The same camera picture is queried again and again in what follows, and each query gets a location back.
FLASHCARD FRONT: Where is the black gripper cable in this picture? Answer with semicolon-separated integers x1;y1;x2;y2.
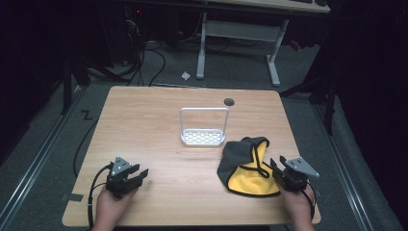
301;181;318;221
87;163;115;230

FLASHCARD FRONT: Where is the person's right hand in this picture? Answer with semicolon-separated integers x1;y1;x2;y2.
278;182;317;225

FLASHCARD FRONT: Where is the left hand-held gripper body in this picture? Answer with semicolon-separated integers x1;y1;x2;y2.
105;156;144;200

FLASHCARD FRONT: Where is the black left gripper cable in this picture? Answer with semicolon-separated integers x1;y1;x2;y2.
87;163;115;230

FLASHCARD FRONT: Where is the metal floor rail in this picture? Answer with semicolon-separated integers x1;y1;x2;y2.
0;86;89;227
311;102;375;231

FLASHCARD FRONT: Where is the black metal stand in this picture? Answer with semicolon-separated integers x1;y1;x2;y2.
278;72;339;136
60;57;91;116

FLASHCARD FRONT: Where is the bundle of black cables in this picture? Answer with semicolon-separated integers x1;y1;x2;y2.
124;18;167;88

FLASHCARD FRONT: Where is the black floor cable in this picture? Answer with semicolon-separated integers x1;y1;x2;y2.
72;117;100;179

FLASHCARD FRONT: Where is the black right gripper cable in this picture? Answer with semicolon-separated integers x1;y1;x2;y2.
301;181;318;221

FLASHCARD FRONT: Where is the black computer tower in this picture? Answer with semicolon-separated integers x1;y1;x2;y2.
122;4;145;65

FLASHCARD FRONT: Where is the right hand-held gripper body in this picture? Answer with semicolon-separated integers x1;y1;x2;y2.
272;156;320;193

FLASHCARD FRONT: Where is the white-legged desk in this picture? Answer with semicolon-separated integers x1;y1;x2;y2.
195;0;331;88

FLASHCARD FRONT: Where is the grey floor tape strip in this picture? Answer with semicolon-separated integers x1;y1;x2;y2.
67;192;85;203

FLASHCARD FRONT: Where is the grey and yellow cloth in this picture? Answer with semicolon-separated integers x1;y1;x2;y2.
217;136;283;198

